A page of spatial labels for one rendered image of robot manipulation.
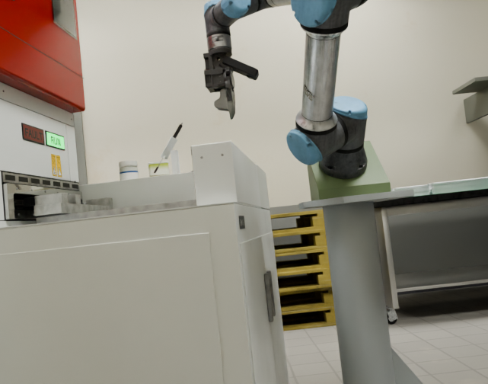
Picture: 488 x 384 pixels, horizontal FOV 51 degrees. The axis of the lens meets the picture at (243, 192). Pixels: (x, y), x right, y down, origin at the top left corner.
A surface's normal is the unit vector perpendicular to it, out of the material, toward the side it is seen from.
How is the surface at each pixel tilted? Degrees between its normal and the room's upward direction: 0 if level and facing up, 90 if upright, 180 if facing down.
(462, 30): 90
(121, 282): 90
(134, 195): 90
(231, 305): 90
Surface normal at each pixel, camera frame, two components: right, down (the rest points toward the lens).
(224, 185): -0.13, -0.05
